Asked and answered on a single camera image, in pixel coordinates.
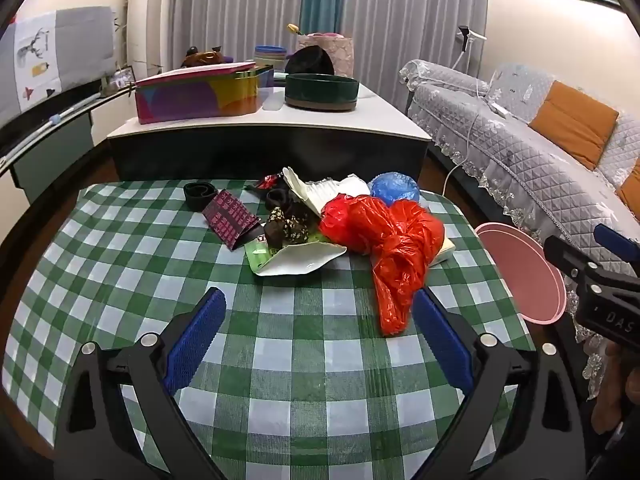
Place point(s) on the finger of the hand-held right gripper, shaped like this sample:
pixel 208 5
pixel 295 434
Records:
pixel 617 242
pixel 565 255

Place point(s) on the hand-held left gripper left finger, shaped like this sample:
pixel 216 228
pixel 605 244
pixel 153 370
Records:
pixel 195 340

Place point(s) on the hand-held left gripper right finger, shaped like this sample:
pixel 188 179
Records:
pixel 442 340

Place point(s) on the pink plastic bin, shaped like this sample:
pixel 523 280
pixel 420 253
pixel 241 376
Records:
pixel 520 270

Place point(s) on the beige paper piece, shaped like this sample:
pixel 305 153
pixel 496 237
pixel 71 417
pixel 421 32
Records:
pixel 445 252

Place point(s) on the red plastic bag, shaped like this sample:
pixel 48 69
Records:
pixel 395 240

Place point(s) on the maroon printed box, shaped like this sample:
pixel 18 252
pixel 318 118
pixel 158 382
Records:
pixel 230 217

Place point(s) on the green white packet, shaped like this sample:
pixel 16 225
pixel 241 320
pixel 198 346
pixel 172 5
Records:
pixel 300 260

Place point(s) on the brown gold printed wrapper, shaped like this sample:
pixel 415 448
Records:
pixel 287 227

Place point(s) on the blue plastic bag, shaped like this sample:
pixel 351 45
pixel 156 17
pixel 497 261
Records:
pixel 395 187

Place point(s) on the dark round wrapper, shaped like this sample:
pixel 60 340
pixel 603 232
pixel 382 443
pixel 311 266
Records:
pixel 276 198

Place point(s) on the person's right hand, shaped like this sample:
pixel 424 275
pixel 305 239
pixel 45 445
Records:
pixel 617 390

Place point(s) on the green checkered tablecloth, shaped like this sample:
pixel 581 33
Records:
pixel 300 320

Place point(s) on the grey quilted sofa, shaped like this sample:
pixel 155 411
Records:
pixel 500 150

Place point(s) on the black band loop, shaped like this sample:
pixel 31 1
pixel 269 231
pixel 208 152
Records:
pixel 200 204

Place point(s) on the red black wrapper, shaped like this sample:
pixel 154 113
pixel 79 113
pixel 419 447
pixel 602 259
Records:
pixel 267 181

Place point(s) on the cream paper wrapper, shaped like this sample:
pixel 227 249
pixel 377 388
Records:
pixel 300 187

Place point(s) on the dark media cabinet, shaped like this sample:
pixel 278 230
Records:
pixel 45 155

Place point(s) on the colourful tin box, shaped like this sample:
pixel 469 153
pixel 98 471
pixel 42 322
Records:
pixel 200 97

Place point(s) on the clear plastic cup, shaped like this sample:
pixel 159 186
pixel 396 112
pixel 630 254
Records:
pixel 273 99

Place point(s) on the white rod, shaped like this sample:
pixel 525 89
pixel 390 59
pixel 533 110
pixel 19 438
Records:
pixel 55 120

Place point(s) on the green round container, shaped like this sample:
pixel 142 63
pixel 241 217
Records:
pixel 320 91

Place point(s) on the brown figurine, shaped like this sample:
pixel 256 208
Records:
pixel 202 57

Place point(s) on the grey curtain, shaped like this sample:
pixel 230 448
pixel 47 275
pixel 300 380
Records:
pixel 235 5
pixel 410 15

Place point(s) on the stack of coloured bowls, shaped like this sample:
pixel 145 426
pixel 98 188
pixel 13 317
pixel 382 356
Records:
pixel 270 55

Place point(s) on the pink lace basket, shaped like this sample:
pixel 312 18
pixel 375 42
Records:
pixel 342 55

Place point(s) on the black hat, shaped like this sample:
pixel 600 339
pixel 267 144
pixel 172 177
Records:
pixel 307 62

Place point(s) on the grey printed cover cloth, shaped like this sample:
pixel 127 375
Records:
pixel 80 40

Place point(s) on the yellow round ornament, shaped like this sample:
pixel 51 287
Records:
pixel 293 28

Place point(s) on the small photo frame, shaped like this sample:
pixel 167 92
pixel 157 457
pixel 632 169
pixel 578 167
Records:
pixel 120 80

